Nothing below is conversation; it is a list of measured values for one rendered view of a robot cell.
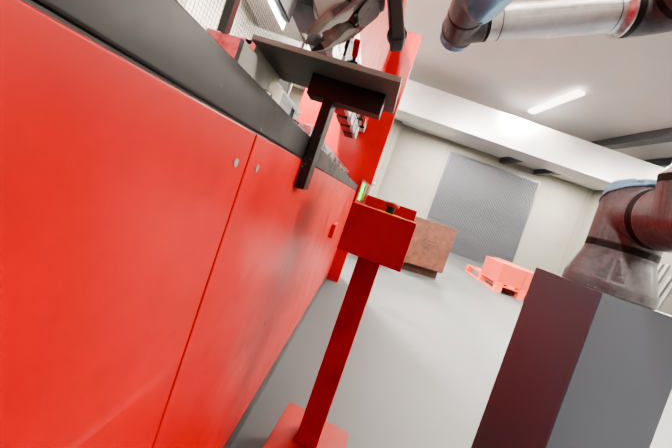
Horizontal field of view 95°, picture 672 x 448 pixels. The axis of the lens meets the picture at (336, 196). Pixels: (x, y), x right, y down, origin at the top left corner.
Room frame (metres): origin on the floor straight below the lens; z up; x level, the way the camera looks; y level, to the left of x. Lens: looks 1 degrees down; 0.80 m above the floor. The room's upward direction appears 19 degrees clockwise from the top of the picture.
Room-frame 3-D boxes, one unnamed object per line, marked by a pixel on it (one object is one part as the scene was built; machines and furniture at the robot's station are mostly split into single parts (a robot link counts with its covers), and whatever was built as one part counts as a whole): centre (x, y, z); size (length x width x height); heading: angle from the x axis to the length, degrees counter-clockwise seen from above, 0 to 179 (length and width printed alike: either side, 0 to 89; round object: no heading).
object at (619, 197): (0.63, -0.59, 0.94); 0.13 x 0.12 x 0.14; 172
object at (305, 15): (0.79, 0.21, 1.26); 0.15 x 0.09 x 0.17; 174
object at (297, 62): (0.60, 0.08, 1.00); 0.26 x 0.18 x 0.01; 84
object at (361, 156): (2.90, 0.14, 1.15); 0.85 x 0.25 x 2.30; 84
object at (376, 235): (0.83, -0.14, 0.75); 0.20 x 0.16 x 0.18; 168
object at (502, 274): (5.87, -3.54, 0.25); 1.36 x 0.93 x 0.50; 0
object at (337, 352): (0.83, -0.14, 0.39); 0.06 x 0.06 x 0.54; 78
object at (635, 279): (0.63, -0.59, 0.82); 0.15 x 0.15 x 0.10
